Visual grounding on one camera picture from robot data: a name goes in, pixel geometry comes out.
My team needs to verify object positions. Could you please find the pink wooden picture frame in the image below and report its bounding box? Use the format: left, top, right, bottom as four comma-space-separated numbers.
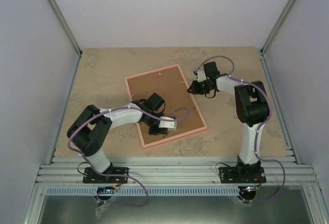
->
124, 64, 208, 150

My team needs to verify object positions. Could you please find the brown cardboard backing board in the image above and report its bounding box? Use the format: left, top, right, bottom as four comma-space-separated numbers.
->
127, 66, 205, 146

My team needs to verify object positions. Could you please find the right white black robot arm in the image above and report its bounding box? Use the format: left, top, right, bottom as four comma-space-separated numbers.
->
188, 62, 272, 182

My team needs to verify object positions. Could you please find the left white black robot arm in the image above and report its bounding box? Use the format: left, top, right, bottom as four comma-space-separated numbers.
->
67, 93, 177, 184

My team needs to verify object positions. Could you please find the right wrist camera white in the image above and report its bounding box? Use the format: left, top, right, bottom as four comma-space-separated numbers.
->
194, 70, 207, 82

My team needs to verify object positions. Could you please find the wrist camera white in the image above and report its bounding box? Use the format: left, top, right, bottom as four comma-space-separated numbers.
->
194, 70, 207, 82
158, 117, 177, 130

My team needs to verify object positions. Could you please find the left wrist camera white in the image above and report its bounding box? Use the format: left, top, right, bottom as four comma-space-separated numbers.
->
158, 117, 177, 130

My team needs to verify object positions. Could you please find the aluminium rail base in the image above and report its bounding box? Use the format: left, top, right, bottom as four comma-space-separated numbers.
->
35, 47, 328, 223

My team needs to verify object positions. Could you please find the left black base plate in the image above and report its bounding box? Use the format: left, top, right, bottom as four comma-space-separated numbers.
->
77, 162, 129, 184

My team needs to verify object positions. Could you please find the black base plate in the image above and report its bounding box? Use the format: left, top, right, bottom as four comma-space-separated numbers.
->
77, 162, 129, 184
215, 162, 267, 184

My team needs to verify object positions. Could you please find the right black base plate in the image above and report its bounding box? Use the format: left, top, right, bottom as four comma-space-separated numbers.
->
215, 162, 267, 184

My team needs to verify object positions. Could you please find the grey slotted cable duct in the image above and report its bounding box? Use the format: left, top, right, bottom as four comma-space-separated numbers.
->
46, 186, 240, 196

